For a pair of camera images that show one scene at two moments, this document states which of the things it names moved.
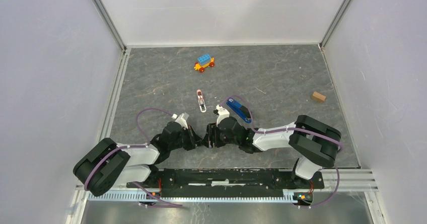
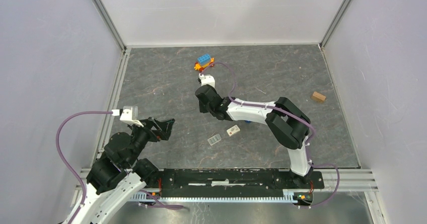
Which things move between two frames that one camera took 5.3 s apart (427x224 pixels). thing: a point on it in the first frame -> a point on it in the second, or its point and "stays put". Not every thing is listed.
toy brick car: (204, 61) stays put
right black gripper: (213, 131) -> (202, 108)
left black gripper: (194, 138) -> (157, 134)
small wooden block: (317, 97) stays put
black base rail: (226, 183) stays put
